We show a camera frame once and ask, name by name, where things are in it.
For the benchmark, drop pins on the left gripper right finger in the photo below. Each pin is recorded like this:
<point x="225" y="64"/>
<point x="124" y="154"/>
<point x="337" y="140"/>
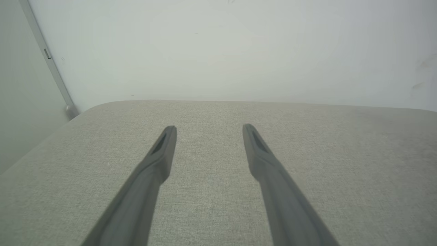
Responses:
<point x="290" y="212"/>

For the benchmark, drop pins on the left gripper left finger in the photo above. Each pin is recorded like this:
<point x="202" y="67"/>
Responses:
<point x="136" y="205"/>

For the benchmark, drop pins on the grey fabric sofa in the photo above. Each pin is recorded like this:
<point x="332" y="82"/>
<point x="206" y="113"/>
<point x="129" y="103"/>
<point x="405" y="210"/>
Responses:
<point x="211" y="205"/>

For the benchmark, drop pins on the grey metal frame strip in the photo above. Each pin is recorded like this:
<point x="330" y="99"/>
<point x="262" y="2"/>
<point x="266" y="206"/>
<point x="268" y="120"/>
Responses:
<point x="51" y="65"/>

